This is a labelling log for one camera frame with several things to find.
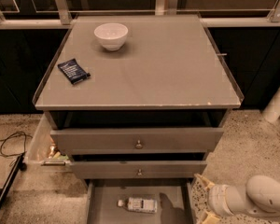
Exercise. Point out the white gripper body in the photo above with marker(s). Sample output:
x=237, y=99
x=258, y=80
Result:
x=215, y=198

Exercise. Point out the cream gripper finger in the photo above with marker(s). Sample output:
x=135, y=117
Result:
x=207, y=184
x=208, y=218

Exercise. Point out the clear plastic water bottle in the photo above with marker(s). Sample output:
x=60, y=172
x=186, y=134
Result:
x=139, y=205

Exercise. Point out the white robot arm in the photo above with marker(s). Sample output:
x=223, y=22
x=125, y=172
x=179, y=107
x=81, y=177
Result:
x=259, y=197

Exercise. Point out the grey bottom drawer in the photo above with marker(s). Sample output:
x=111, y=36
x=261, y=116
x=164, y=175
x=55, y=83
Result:
x=173, y=197

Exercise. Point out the grey drawer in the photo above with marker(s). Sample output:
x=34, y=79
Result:
x=128, y=169
x=173, y=197
x=123, y=140

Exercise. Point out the grey drawer cabinet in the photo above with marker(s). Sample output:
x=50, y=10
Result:
x=166, y=75

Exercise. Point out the grey middle drawer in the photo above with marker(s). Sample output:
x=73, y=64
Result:
x=128, y=169

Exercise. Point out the grey top drawer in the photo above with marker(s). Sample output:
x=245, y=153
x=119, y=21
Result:
x=123, y=140

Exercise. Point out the round metal middle knob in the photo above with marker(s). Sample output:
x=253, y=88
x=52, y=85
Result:
x=139, y=172

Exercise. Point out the round metal knob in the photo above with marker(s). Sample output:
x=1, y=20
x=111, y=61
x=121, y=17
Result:
x=138, y=144
x=139, y=172

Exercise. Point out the round metal top knob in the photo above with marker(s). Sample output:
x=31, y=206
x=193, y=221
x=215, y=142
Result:
x=138, y=144

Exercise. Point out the clear plastic storage bin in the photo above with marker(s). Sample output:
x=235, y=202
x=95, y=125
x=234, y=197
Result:
x=37, y=157

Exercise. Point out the white ceramic bowl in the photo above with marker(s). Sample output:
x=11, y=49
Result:
x=111, y=36

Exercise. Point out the dark blue snack packet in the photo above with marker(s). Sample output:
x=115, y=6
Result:
x=73, y=71

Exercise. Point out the black flat floor stand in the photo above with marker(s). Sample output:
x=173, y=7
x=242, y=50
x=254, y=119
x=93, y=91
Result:
x=18, y=163

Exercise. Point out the metal window frame rail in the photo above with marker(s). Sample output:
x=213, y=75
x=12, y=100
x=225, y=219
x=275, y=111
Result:
x=30, y=14

